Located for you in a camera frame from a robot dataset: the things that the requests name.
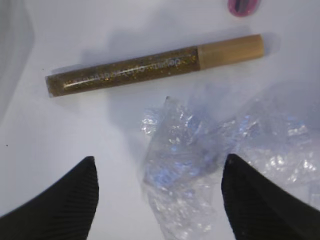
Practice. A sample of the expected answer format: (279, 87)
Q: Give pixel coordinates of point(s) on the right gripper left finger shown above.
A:
(64, 211)

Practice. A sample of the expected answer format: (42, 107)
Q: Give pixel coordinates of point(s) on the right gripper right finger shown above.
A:
(258, 209)

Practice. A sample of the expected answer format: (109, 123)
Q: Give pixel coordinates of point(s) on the clear plastic sheet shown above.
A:
(258, 170)

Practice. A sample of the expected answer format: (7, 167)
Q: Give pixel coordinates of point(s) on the gold glitter marker pen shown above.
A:
(162, 65)

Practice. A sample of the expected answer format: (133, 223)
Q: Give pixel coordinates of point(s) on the small pink scissors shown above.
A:
(242, 8)

